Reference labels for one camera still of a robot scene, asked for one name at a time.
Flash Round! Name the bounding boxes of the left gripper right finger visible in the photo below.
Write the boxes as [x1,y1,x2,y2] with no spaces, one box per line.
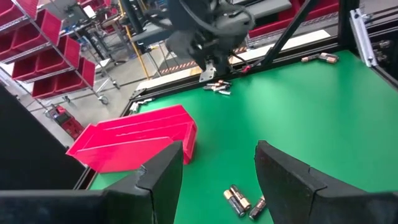
[255,139,398,224]

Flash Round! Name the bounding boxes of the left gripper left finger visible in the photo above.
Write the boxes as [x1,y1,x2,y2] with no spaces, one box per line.
[104,141,184,224]

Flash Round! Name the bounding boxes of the red plastic bin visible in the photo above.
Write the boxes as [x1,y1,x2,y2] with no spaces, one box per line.
[66,104,198,174]

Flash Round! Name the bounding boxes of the green table mat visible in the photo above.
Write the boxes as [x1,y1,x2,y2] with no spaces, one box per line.
[88,49,398,224]

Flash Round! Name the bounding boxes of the red tool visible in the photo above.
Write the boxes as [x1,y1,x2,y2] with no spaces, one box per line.
[45,104,85,141]

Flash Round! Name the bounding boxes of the black divider panel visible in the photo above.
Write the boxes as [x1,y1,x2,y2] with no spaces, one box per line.
[0,83,88,191]

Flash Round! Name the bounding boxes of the red shelf bin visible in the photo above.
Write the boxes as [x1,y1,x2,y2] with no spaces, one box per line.
[0,29,15,62]
[32,73,59,100]
[248,0,340,39]
[0,0,40,30]
[11,55,40,82]
[55,57,96,94]
[37,35,81,75]
[12,9,63,52]

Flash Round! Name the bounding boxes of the grey desk top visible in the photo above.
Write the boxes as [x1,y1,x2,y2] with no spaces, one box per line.
[217,0,293,19]
[130,18,175,44]

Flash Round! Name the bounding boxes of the metal wire shelf rack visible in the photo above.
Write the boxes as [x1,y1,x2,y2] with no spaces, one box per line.
[0,0,121,105]

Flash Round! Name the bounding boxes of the silver aluminium bracket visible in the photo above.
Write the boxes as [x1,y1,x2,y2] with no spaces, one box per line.
[349,8,377,68]

